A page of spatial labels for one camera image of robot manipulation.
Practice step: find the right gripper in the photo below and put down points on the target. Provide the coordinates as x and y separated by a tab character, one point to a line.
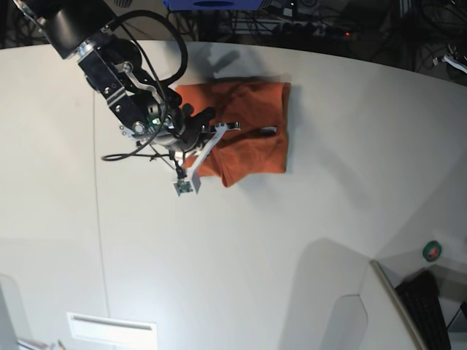
146	110

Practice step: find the orange t-shirt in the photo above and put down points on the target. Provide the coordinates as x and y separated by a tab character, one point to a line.
260	145

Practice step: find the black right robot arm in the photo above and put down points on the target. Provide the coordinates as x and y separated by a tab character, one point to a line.
77	27

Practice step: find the blue bin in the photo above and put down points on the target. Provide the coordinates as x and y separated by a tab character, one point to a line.
180	5

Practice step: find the white paper box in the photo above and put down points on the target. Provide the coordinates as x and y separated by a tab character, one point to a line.
113	332

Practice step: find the green tape roll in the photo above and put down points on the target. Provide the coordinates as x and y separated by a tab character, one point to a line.
432	251

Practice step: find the black keyboard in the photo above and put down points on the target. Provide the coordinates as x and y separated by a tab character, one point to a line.
421	300

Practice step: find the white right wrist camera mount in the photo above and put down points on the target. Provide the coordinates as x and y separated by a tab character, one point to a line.
186	163

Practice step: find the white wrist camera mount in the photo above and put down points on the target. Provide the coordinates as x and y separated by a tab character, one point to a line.
452	60
186	163

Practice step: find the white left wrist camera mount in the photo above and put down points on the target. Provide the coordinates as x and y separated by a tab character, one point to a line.
452	60

